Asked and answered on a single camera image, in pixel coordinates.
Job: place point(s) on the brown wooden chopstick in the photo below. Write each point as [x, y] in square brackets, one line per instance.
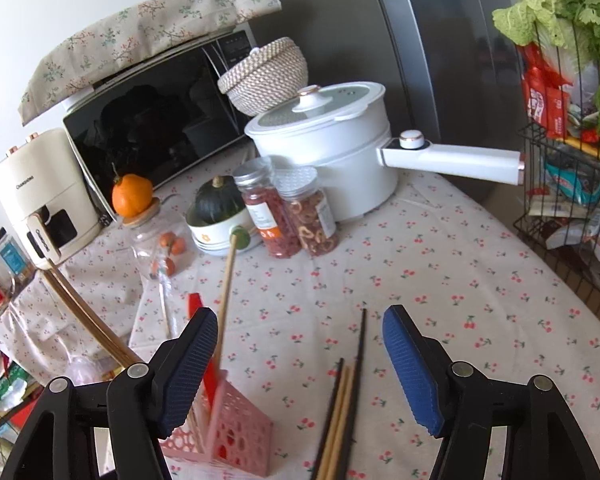
[81, 310]
[90, 310]

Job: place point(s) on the glass pot lid white knob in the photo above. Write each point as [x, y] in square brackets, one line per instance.
[350, 97]

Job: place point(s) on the red snack packet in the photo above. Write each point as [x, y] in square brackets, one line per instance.
[540, 100]

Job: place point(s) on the grey refrigerator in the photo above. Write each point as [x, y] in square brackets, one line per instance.
[405, 35]

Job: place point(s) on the light wooden chopstick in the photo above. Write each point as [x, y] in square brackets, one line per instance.
[227, 290]
[345, 425]
[336, 425]

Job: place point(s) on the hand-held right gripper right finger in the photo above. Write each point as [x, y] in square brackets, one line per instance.
[410, 370]

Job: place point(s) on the green white plastic packet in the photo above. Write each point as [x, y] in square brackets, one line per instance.
[12, 385]

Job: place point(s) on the white electric pot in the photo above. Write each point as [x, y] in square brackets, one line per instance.
[330, 150]

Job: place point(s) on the plastic jar red dried fruit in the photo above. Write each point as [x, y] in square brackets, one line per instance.
[275, 220]

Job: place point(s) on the cream air fryer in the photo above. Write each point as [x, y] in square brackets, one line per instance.
[35, 185]

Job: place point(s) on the large orange citrus fruit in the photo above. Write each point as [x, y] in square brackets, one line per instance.
[130, 197]

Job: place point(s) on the red plastic spoon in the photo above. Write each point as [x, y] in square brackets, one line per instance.
[194, 305]

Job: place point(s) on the translucent plastic bag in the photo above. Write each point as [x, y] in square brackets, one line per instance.
[87, 370]

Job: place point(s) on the pile of assorted packets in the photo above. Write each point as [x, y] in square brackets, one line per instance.
[570, 185]

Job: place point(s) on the pink perforated utensil holder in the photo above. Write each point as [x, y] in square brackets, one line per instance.
[240, 425]

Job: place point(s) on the silver microwave oven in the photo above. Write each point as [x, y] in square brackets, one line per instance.
[155, 125]

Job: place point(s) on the white flower print bowl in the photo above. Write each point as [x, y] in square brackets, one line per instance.
[210, 237]

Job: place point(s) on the plastic jar dried fruit rings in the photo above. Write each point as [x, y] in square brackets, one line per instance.
[310, 220]

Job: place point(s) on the black chopstick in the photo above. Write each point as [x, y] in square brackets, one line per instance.
[360, 360]
[332, 400]

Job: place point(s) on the green lime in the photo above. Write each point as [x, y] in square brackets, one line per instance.
[243, 237]

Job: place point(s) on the cherry print tablecloth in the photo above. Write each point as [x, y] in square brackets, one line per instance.
[430, 270]

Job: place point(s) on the dark green squash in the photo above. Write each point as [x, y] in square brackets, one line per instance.
[215, 205]

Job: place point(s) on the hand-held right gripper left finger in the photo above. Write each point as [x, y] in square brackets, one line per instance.
[190, 360]

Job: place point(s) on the napa cabbage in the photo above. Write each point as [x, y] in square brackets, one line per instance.
[530, 15]

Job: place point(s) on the glass jar wooden lid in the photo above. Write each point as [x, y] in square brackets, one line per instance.
[145, 240]

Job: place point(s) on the small orange fruit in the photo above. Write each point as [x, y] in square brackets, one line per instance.
[164, 266]
[168, 239]
[179, 246]

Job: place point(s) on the floral cloth cover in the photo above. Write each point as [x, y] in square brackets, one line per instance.
[130, 35]

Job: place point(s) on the clear jar blue label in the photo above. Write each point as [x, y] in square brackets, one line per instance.
[10, 260]

